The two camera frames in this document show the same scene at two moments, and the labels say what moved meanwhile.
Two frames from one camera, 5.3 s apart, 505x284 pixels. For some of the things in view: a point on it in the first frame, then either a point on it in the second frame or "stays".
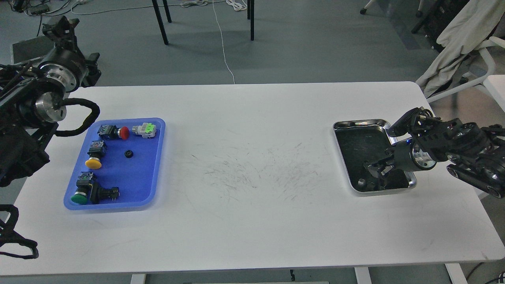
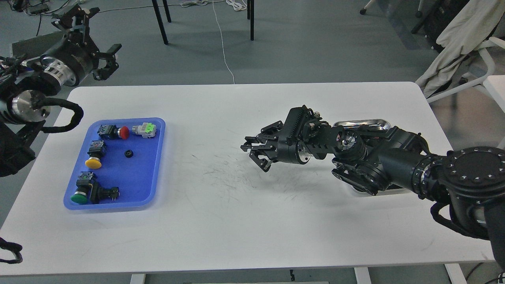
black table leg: (167, 11) stays
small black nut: (128, 154) stays
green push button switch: (83, 184) stays
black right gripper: (408, 155) -> (287, 141)
